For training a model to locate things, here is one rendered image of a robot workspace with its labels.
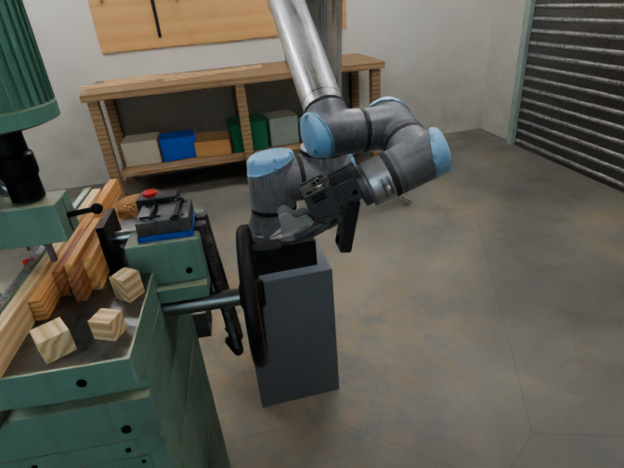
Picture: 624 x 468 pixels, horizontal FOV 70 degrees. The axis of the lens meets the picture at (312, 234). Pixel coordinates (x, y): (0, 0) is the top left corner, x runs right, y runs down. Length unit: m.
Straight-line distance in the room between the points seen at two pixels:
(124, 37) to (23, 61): 3.28
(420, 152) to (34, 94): 0.63
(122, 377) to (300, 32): 0.76
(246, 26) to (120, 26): 0.97
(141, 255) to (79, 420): 0.28
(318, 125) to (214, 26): 3.19
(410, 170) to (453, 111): 3.96
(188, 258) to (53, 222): 0.23
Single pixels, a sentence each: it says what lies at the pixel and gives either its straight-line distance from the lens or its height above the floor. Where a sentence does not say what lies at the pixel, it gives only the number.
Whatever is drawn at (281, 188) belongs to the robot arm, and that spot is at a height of 0.82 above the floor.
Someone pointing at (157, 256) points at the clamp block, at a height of 0.93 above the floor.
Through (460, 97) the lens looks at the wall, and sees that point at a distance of 4.79.
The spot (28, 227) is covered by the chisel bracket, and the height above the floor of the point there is 1.04.
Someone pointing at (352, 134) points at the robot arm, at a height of 1.10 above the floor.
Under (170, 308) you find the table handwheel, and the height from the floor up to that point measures 0.82.
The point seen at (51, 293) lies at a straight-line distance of 0.88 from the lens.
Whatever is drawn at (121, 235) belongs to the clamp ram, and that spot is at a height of 0.96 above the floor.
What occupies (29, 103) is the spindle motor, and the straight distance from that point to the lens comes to 0.79.
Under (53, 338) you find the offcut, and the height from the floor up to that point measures 0.94.
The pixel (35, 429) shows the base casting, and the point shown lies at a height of 0.77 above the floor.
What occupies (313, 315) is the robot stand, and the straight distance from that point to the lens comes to 1.54.
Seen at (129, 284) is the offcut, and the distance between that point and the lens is 0.82.
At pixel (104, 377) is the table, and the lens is 0.74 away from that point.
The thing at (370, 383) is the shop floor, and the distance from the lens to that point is 1.83.
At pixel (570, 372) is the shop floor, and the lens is 2.03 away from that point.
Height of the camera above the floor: 1.34
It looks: 28 degrees down
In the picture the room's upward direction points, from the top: 5 degrees counter-clockwise
